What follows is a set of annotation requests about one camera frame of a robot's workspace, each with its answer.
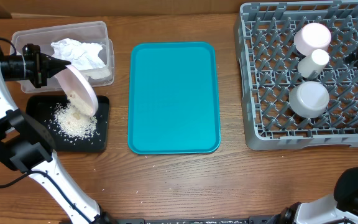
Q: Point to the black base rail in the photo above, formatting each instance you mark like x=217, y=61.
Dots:
x=249, y=220

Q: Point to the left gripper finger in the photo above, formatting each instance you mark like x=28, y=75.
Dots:
x=46, y=74
x=52, y=63

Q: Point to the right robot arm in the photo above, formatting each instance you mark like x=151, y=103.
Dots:
x=340, y=207

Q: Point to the white cup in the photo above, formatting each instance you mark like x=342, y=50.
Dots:
x=313, y=64

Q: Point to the grey dishwasher rack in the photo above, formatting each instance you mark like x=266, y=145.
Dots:
x=268, y=59

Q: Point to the clear plastic bin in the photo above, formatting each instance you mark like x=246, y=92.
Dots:
x=86, y=32

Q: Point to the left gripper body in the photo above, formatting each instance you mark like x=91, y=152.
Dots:
x=24, y=66

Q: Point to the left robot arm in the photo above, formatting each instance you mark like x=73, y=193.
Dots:
x=27, y=146

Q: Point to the pink bowl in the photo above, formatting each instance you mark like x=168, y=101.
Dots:
x=311, y=37

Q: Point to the white napkin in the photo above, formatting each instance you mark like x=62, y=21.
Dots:
x=83, y=56

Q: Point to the large white plate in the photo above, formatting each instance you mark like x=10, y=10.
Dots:
x=78, y=90

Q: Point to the grey-blue bowl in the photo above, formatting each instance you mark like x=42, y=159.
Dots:
x=309, y=100

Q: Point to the teal serving tray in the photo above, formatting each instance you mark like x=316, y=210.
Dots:
x=173, y=99

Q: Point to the pile of rice grains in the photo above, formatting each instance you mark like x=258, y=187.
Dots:
x=71, y=124

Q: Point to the black plastic tray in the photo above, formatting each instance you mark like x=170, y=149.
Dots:
x=41, y=108

